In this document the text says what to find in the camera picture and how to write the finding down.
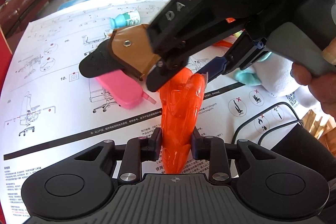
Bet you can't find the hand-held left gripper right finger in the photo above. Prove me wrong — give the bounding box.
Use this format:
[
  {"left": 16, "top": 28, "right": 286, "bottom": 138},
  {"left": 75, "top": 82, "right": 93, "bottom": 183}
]
[{"left": 191, "top": 132, "right": 265, "bottom": 185}]

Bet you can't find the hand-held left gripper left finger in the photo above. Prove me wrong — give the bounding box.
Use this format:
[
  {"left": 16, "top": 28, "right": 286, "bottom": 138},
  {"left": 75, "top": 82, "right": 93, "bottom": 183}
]
[{"left": 75, "top": 128, "right": 163, "bottom": 185}]

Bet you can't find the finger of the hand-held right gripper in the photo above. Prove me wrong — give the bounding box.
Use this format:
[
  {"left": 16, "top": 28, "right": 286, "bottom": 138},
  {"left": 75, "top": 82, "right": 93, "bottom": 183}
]
[
  {"left": 146, "top": 40, "right": 195, "bottom": 93},
  {"left": 196, "top": 30, "right": 267, "bottom": 80}
]

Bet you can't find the orange plastic water gun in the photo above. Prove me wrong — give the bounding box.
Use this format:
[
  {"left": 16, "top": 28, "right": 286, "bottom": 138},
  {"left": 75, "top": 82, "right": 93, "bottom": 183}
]
[{"left": 159, "top": 67, "right": 209, "bottom": 174}]

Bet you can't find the pink plastic case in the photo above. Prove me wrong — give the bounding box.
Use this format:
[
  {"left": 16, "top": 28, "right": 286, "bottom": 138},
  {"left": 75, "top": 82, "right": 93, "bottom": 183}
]
[{"left": 94, "top": 69, "right": 157, "bottom": 110}]

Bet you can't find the red cardboard box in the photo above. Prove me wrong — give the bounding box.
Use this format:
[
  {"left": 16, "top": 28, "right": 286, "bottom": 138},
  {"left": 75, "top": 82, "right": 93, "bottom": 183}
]
[{"left": 0, "top": 26, "right": 13, "bottom": 62}]

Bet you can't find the person's right hand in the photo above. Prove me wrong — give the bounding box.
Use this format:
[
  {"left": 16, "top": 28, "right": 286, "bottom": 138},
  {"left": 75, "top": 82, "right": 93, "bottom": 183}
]
[{"left": 291, "top": 38, "right": 336, "bottom": 122}]

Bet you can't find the white unicorn plush toy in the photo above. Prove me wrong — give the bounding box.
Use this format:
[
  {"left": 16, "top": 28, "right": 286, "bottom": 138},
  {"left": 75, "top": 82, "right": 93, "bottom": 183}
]
[{"left": 232, "top": 30, "right": 315, "bottom": 109}]

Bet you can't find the small light blue bottle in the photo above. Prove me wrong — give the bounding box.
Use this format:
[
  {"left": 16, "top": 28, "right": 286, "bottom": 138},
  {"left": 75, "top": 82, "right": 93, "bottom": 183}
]
[{"left": 109, "top": 9, "right": 141, "bottom": 29}]

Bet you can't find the white instruction sheet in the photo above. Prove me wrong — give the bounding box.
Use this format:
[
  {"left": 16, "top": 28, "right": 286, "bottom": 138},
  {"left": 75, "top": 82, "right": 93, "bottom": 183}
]
[{"left": 0, "top": 0, "right": 318, "bottom": 224}]

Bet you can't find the wooden stool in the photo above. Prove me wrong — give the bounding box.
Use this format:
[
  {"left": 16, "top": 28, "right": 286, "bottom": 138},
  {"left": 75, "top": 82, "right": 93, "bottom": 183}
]
[{"left": 302, "top": 109, "right": 332, "bottom": 140}]

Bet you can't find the brown leather sofa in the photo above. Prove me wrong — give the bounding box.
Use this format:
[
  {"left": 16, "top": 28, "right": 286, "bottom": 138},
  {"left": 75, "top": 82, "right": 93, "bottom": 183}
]
[{"left": 0, "top": 0, "right": 62, "bottom": 39}]

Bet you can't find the black cable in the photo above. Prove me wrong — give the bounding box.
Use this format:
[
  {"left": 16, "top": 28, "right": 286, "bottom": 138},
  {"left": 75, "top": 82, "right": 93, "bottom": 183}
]
[{"left": 232, "top": 102, "right": 305, "bottom": 146}]

